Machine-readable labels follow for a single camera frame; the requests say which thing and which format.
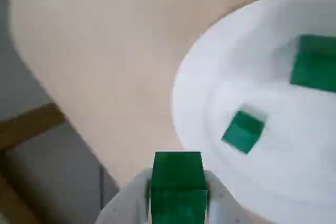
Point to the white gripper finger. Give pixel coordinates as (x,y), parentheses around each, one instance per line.
(126,203)
(220,205)

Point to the green cube block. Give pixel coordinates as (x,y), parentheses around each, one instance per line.
(244,134)
(178,182)
(315,66)

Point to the white paper plate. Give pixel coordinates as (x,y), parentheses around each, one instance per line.
(288,169)

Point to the brown wooden frame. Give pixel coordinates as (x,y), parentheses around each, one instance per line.
(26,129)

